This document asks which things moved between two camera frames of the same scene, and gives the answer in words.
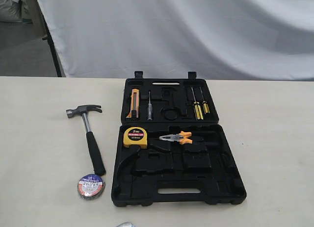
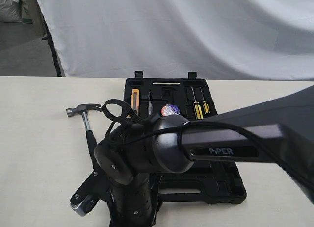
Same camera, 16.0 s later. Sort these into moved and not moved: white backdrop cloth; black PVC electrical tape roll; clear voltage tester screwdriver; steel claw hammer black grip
Moved: black PVC electrical tape roll
Not moved: white backdrop cloth; steel claw hammer black grip; clear voltage tester screwdriver
